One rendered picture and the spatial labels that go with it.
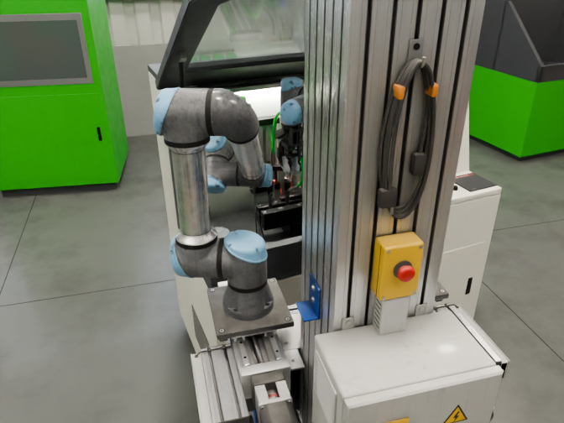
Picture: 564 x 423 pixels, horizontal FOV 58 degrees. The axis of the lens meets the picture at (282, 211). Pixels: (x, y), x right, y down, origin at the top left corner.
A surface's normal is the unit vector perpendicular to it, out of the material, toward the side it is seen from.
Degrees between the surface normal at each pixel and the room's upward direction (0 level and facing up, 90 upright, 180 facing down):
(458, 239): 90
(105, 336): 0
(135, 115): 90
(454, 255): 90
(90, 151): 90
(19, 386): 0
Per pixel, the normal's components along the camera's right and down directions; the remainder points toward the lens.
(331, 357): 0.00, -0.88
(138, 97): 0.25, 0.46
